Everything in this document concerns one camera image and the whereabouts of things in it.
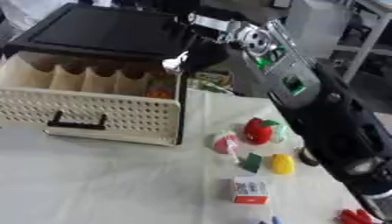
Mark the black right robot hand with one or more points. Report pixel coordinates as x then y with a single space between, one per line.
208 55

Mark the silver and black right robot arm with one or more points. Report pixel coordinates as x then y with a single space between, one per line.
326 110

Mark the colourful printed packet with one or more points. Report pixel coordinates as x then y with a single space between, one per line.
212 81

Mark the orange and red toy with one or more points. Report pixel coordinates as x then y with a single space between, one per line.
160 89

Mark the pink and white toy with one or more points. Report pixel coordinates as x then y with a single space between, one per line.
223 143

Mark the red toy apple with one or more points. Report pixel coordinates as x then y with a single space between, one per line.
256 131

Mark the white and green toy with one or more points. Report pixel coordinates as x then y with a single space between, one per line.
279 134

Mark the green flat card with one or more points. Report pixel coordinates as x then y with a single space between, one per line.
252 162

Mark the white and red small box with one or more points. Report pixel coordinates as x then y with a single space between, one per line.
250 189

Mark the blue object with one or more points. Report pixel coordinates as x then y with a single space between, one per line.
270 220

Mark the white metal frame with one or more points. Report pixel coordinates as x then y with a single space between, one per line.
365 40

